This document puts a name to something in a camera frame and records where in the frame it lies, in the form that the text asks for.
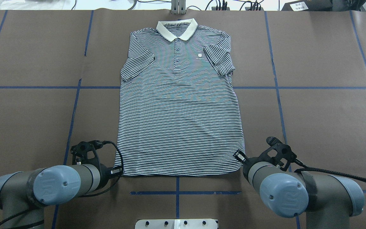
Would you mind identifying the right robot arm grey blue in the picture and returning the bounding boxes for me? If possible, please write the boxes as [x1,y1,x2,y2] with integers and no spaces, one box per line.
[233,150,366,229]

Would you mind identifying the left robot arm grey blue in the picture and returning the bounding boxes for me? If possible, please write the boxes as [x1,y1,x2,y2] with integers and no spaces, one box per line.
[0,164,124,229]

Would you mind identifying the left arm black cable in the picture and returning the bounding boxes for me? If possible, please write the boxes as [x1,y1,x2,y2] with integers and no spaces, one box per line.
[0,140,125,229]

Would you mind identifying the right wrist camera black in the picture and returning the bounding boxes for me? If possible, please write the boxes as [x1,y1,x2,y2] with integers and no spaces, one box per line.
[260,136,297,171]

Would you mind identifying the aluminium frame post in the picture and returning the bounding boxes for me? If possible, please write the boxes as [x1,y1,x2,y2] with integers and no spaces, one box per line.
[171,0,187,15]

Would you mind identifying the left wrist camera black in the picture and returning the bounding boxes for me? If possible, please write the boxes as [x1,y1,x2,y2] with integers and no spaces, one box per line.
[70,140,104,167]

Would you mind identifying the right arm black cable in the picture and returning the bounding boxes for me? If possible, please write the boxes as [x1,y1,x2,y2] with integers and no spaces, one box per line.
[293,159,366,187]

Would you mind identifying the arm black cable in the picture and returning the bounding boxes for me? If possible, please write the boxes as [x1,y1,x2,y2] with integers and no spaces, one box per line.
[293,159,366,187]
[0,140,125,229]

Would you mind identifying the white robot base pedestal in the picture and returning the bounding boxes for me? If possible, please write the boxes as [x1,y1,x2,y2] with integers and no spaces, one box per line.
[135,219,219,229]

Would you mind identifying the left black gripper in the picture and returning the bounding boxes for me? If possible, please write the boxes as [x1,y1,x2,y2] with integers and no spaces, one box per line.
[97,164,123,188]

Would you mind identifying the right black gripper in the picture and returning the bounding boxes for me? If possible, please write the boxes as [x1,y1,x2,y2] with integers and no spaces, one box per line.
[233,149,271,172]

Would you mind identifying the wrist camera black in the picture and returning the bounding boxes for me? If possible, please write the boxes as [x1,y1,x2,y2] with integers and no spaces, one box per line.
[260,136,297,171]
[70,140,104,167]

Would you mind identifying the striped polo shirt white collar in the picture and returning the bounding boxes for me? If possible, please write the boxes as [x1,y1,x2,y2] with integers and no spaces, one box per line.
[117,18,245,177]

